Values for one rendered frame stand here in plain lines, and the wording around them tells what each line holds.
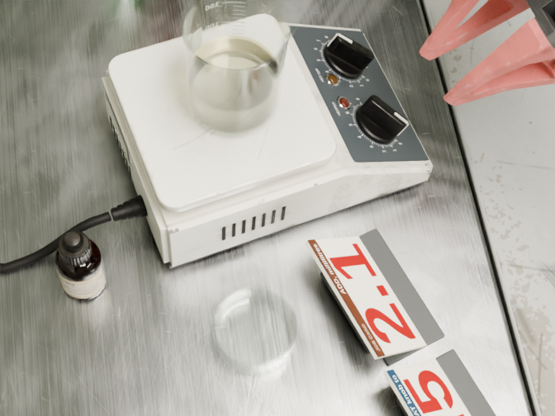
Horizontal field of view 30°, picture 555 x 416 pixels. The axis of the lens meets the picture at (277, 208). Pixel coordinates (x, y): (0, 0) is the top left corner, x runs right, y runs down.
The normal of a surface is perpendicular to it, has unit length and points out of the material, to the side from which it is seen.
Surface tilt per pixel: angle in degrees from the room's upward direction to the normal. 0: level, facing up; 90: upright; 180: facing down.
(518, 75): 19
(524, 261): 0
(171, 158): 0
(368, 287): 40
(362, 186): 90
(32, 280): 0
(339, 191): 90
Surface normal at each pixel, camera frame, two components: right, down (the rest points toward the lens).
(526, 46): -0.79, 0.06
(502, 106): 0.06, -0.44
